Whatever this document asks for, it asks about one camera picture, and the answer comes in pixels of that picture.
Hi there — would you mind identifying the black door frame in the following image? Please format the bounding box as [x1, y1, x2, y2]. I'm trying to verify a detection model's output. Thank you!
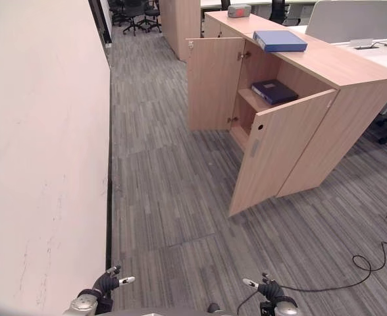
[88, 0, 113, 47]

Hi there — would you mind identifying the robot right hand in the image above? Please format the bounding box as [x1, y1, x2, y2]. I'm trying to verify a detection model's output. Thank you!
[242, 272, 285, 299]

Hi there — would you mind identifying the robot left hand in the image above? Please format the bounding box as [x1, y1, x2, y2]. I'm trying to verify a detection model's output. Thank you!
[93, 265, 136, 294]

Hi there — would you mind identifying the black office chair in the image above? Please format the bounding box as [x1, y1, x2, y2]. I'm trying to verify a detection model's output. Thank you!
[268, 0, 302, 26]
[109, 0, 147, 36]
[137, 0, 163, 34]

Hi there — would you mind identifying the wooden office cabinet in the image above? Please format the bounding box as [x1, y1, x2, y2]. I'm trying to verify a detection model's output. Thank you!
[203, 11, 387, 199]

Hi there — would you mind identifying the grey box with red label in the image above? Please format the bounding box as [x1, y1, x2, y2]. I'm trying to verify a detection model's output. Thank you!
[226, 3, 253, 19]

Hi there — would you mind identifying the long black floor cable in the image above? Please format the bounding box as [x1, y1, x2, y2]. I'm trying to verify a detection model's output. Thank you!
[236, 242, 387, 314]

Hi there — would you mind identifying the light blue folder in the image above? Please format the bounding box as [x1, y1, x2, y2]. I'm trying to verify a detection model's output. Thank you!
[252, 30, 309, 53]

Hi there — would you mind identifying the tall wooden cabinet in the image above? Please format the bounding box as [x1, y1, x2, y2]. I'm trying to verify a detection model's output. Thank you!
[158, 0, 202, 63]

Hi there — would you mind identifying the white long desk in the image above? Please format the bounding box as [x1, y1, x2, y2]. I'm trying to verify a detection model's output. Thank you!
[199, 0, 320, 10]

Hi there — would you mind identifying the grey desk partition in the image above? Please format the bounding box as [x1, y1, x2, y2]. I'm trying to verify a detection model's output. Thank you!
[304, 0, 387, 44]

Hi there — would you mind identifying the dark blue folder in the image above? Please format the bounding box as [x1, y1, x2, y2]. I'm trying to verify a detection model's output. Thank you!
[251, 79, 300, 107]

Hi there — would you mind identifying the wooden cabinet door plain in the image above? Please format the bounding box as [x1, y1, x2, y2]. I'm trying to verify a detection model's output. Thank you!
[184, 36, 247, 132]

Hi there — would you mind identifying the robot body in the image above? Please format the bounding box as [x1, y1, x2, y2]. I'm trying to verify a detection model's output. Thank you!
[96, 302, 239, 316]

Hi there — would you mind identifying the desk socket box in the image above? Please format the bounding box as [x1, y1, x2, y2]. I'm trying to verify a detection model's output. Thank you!
[349, 38, 378, 51]

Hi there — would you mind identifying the wooden cabinet door with lock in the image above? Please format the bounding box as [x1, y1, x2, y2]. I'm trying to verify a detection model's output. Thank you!
[228, 88, 338, 219]

